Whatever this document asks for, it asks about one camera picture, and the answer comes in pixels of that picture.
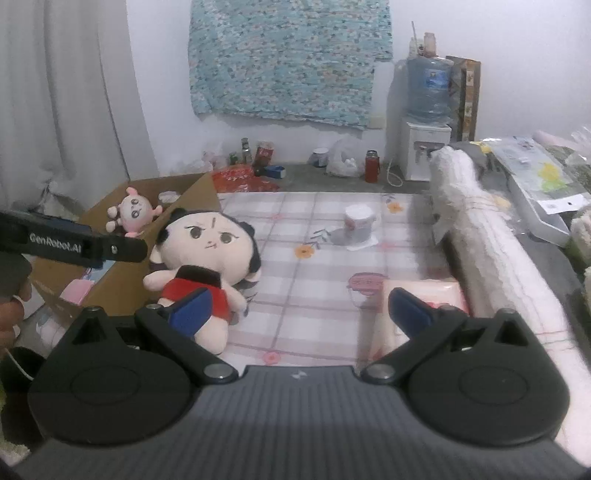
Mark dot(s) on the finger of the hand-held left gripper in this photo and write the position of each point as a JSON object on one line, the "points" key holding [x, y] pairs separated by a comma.
{"points": [[115, 249]]}

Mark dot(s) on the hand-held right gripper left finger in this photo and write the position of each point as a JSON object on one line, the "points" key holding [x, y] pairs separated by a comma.
{"points": [[194, 309]]}

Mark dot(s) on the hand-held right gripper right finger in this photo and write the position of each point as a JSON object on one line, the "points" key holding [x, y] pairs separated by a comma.
{"points": [[408, 309]]}

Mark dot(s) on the cardboard box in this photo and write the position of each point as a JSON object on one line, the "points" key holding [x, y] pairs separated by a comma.
{"points": [[120, 286]]}

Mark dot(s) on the pink white tissue pack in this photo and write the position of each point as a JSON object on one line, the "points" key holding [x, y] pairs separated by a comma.
{"points": [[443, 290]]}

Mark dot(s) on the pink plush doll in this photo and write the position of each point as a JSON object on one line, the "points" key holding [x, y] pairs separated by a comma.
{"points": [[134, 207]]}

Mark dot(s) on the pink towel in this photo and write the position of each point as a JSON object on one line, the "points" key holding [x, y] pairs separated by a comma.
{"points": [[78, 290]]}

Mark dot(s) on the black-haired plush doll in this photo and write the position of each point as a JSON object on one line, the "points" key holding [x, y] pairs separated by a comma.
{"points": [[207, 240]]}

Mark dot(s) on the white red round container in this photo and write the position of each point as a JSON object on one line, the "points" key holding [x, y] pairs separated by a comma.
{"points": [[360, 221]]}

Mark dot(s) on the person's left hand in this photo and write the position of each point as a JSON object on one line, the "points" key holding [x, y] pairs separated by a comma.
{"points": [[11, 323]]}

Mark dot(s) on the rolled white fluffy blanket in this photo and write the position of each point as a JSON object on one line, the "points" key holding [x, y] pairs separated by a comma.
{"points": [[485, 240]]}

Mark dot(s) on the pink checked bed sheet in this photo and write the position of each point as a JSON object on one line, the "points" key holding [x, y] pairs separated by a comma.
{"points": [[300, 286]]}

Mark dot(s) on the scattered small dark clips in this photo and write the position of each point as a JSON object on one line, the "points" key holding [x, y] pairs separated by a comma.
{"points": [[321, 234]]}

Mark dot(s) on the black bag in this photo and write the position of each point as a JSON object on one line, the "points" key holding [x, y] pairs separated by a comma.
{"points": [[18, 392]]}

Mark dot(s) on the red snack bag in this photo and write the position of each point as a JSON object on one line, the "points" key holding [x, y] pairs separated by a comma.
{"points": [[244, 180]]}

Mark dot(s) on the red thermos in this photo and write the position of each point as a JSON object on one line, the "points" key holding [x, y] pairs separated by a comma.
{"points": [[371, 168]]}

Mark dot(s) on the white water dispenser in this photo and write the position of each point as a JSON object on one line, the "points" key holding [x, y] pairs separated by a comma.
{"points": [[415, 161]]}

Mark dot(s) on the small green bottle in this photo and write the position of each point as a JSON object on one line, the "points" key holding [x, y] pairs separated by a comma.
{"points": [[234, 159]]}

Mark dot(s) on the white plastic bag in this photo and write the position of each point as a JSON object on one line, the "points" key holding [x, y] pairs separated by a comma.
{"points": [[344, 161]]}

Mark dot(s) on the white curtain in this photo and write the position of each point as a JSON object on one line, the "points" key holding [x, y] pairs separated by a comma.
{"points": [[69, 92]]}

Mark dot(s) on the red can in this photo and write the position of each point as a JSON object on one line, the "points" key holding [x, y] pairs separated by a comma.
{"points": [[264, 154]]}

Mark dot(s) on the small white blue container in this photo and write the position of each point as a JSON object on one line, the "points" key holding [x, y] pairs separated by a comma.
{"points": [[320, 158]]}

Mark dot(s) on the clear flat plastic package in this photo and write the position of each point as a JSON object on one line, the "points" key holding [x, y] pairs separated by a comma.
{"points": [[531, 157]]}

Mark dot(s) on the wrapped upright panel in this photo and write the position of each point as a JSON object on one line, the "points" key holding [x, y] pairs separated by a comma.
{"points": [[466, 101]]}

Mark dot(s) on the blue water bottle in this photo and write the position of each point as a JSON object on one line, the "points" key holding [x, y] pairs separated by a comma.
{"points": [[429, 92]]}

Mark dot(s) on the pale small bottle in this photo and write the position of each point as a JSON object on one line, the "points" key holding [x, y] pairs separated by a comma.
{"points": [[430, 44]]}

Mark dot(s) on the white wall socket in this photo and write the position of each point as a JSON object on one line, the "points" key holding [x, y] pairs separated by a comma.
{"points": [[377, 122]]}

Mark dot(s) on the floral wall cloth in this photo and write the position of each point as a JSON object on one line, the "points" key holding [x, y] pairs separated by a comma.
{"points": [[286, 60]]}

